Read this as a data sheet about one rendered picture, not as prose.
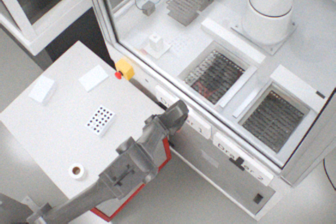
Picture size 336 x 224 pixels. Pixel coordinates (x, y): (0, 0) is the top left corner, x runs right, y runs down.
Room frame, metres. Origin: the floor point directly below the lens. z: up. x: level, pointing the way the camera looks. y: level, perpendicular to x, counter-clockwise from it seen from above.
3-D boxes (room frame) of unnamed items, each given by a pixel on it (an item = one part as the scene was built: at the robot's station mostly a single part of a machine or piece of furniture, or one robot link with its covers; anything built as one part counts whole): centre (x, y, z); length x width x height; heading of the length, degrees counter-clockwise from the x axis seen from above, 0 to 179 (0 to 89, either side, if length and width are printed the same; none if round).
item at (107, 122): (0.73, 0.30, 0.78); 0.12 x 0.08 x 0.04; 137
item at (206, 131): (0.66, -0.06, 0.87); 0.29 x 0.02 x 0.11; 38
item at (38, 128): (0.80, 0.43, 0.38); 0.62 x 0.58 x 0.76; 38
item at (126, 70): (0.91, 0.16, 0.88); 0.07 x 0.05 x 0.07; 38
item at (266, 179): (0.41, -0.25, 0.87); 0.29 x 0.02 x 0.11; 38
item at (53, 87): (0.94, 0.58, 0.79); 0.13 x 0.09 x 0.05; 145
